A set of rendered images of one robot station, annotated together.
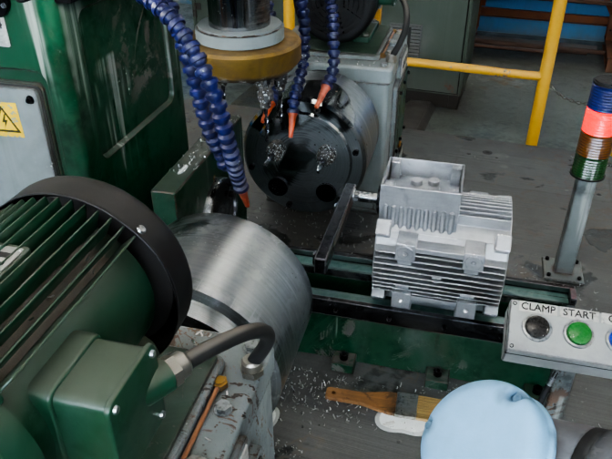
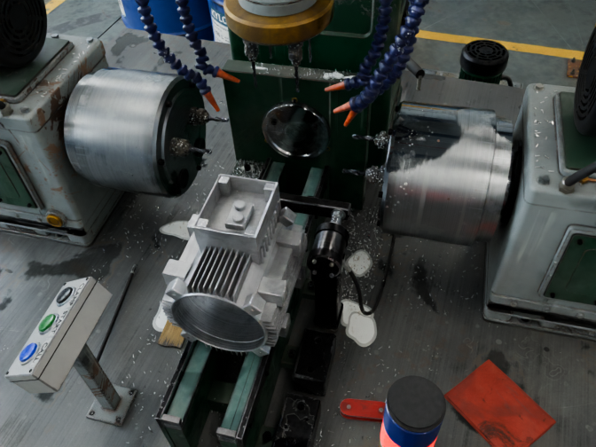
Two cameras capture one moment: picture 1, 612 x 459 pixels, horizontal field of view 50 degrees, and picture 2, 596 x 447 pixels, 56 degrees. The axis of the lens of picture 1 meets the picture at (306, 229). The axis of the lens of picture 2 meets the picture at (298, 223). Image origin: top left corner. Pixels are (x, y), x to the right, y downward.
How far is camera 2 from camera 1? 1.30 m
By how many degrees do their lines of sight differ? 68
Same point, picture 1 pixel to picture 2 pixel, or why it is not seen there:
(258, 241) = (140, 109)
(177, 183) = (236, 68)
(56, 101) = not seen: outside the picture
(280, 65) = (236, 28)
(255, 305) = (88, 121)
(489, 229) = (195, 277)
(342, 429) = not seen: hidden behind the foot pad
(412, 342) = not seen: hidden behind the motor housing
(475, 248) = (176, 268)
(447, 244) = (195, 254)
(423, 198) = (207, 207)
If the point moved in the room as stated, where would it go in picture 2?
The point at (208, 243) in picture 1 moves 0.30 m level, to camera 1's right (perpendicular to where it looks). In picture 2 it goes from (130, 84) to (91, 197)
